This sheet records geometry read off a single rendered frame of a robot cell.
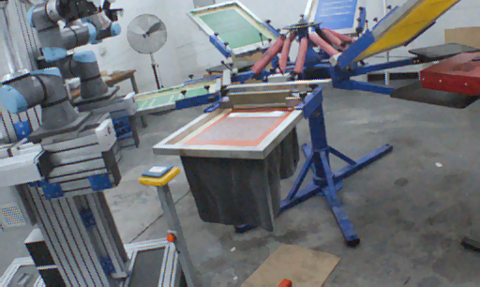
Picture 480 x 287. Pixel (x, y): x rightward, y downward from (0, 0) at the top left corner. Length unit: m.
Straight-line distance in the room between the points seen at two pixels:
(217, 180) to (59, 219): 0.81
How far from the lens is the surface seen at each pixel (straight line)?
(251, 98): 2.20
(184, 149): 1.78
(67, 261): 2.19
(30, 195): 2.06
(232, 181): 1.85
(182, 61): 7.68
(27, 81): 1.55
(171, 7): 7.60
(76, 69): 2.10
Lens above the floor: 1.58
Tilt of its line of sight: 18 degrees down
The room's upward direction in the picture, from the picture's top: 11 degrees counter-clockwise
